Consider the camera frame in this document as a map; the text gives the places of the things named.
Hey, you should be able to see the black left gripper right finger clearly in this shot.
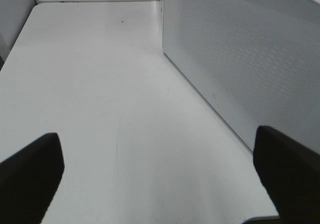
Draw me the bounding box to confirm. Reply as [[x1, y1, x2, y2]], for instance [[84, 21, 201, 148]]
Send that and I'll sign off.
[[253, 126, 320, 223]]

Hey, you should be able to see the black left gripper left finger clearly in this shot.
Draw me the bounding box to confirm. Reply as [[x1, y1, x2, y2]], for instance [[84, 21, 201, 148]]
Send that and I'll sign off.
[[0, 133, 65, 223]]

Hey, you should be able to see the white microwave door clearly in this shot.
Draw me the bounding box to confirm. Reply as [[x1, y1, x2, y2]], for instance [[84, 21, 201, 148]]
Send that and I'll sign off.
[[162, 0, 320, 152]]

